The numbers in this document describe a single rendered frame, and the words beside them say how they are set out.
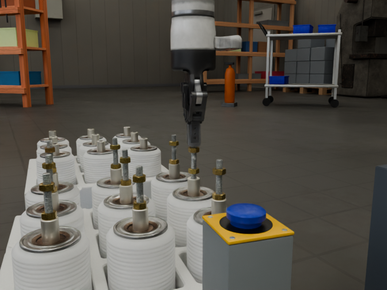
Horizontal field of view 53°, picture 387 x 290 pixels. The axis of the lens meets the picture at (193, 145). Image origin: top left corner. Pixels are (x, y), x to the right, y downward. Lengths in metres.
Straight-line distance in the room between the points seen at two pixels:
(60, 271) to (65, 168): 0.55
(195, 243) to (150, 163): 0.53
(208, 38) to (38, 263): 0.40
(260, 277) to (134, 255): 0.19
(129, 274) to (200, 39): 0.36
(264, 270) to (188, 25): 0.39
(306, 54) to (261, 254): 8.18
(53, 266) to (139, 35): 11.38
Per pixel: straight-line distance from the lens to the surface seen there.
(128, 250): 0.53
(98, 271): 0.61
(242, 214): 0.39
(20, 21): 5.50
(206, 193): 0.70
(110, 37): 11.55
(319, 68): 8.24
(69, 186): 0.77
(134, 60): 11.72
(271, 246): 0.39
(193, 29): 0.63
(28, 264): 0.52
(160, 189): 0.77
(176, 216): 0.67
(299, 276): 0.98
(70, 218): 0.63
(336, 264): 1.06
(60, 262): 0.51
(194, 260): 0.59
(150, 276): 0.54
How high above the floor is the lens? 0.47
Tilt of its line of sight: 11 degrees down
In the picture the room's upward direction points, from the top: straight up
